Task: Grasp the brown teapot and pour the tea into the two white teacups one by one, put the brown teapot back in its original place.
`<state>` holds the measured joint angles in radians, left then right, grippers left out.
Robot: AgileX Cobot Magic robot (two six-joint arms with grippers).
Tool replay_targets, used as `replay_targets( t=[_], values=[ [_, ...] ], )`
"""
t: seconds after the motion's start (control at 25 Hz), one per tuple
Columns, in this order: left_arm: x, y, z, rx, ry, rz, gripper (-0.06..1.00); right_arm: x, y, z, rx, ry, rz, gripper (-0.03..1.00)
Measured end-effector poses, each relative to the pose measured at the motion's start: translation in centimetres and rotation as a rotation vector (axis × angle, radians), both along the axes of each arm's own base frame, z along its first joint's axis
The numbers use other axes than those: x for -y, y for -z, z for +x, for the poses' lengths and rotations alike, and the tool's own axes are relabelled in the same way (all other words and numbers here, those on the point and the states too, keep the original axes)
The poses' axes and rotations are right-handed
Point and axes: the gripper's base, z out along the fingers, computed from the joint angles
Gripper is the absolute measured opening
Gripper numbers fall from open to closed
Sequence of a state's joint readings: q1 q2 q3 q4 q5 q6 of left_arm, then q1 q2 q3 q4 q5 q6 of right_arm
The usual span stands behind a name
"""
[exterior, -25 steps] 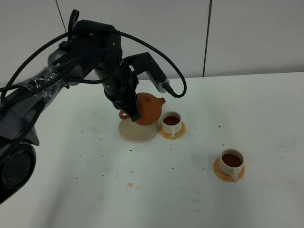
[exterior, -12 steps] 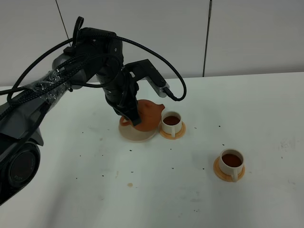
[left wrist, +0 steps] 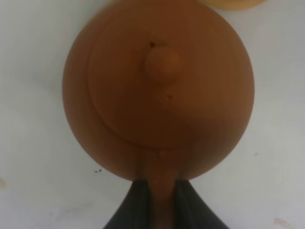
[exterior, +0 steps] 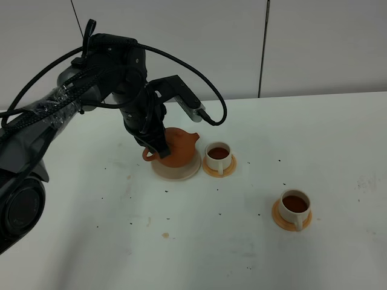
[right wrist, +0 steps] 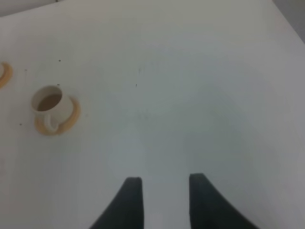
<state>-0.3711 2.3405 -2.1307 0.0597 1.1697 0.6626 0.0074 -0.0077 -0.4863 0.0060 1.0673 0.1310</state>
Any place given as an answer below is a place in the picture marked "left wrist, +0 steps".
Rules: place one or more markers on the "orange saucer on right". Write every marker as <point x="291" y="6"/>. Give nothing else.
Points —
<point x="232" y="4"/>

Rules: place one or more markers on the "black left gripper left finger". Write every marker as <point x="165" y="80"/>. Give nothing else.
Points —
<point x="136" y="210"/>

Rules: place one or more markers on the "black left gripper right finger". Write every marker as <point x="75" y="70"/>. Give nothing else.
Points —
<point x="190" y="211"/>

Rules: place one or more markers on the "brown clay teapot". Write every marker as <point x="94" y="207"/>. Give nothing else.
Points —
<point x="159" y="90"/>

